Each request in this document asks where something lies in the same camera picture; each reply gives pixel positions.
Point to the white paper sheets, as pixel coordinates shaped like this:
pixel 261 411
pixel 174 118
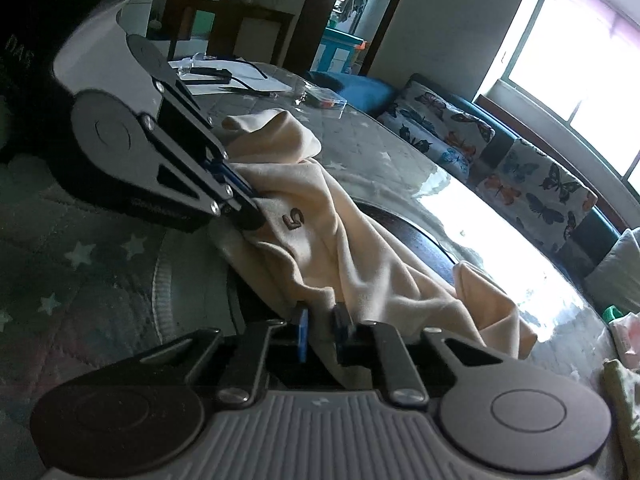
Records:
pixel 245 77

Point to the hanging clothes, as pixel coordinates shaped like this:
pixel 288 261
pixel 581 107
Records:
pixel 354 4

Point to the window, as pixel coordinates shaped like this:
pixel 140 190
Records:
pixel 575 50

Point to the blue sofa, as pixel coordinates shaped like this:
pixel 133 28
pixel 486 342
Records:
pixel 498 144

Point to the dark wooden desk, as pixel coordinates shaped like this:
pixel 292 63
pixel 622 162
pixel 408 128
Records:
pixel 250 22

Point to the clear plastic box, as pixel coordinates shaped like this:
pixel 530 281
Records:
pixel 325 99

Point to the butterfly print cushion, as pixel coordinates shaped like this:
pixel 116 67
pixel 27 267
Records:
pixel 540 190
pixel 435 120

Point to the blue cushion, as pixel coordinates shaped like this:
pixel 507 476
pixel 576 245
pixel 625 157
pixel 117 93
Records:
pixel 355 89

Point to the beige garment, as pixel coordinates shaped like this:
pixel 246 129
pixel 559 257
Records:
pixel 350 240

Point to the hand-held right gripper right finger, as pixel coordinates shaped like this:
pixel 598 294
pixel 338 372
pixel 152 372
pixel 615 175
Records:
pixel 343 336

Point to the grey pillow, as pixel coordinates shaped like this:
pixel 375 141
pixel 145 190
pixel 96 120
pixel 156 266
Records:
pixel 620 270

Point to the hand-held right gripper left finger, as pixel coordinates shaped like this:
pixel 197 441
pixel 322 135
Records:
pixel 303 336

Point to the pink packet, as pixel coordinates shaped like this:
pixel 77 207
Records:
pixel 628 337

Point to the green bottle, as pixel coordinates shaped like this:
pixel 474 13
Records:
pixel 613 315

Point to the green patterned cloth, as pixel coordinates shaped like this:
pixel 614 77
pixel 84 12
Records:
pixel 626 400

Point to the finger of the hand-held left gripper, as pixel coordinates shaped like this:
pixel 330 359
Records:
pixel 192 120
pixel 200 192

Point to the dark wooden door frame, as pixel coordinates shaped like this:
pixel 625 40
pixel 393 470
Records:
pixel 315 15

